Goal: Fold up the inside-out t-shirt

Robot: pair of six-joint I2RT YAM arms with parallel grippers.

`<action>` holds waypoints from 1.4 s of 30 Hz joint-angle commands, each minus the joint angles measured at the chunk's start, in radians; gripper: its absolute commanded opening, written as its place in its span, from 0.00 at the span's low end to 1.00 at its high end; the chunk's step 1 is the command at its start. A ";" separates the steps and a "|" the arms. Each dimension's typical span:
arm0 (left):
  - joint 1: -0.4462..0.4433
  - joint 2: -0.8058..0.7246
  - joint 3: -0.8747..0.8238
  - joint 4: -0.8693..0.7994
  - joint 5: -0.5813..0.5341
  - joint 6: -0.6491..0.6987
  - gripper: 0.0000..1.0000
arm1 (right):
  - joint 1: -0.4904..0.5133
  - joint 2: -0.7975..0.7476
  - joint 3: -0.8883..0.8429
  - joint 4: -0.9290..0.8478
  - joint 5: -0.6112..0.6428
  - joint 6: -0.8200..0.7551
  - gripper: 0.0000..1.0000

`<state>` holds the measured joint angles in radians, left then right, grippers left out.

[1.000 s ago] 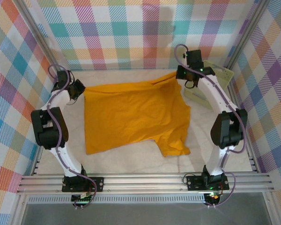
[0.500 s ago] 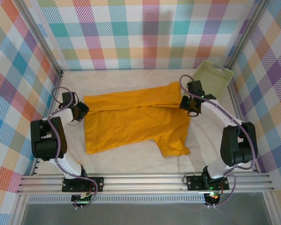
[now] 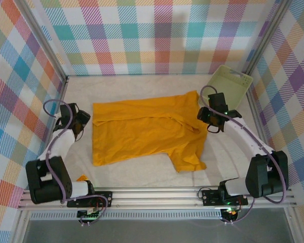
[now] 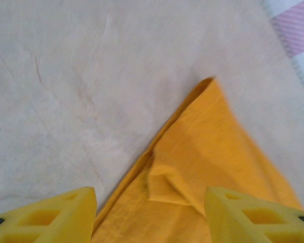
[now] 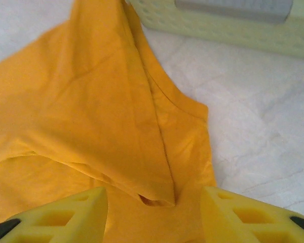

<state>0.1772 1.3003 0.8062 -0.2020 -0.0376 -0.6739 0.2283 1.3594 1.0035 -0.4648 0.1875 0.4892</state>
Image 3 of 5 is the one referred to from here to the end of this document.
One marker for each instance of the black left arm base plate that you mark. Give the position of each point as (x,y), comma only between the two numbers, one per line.
(104,197)

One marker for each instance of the yellow t-shirt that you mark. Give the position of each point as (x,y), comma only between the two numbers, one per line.
(142,126)

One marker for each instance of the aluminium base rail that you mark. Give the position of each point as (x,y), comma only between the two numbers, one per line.
(154,197)

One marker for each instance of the white table cloth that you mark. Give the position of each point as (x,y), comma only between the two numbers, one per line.
(129,83)

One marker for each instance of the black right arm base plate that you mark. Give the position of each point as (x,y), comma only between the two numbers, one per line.
(210,197)

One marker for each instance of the aluminium frame side bar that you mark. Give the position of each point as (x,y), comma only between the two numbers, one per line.
(257,119)
(56,114)

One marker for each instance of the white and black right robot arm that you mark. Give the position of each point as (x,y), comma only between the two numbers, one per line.
(240,136)

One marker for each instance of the aluminium frame post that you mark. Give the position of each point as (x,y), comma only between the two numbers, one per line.
(266,35)
(40,40)

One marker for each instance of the light green plastic bin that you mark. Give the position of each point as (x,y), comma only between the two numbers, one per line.
(230,86)

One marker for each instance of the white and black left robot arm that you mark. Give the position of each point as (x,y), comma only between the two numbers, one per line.
(60,144)

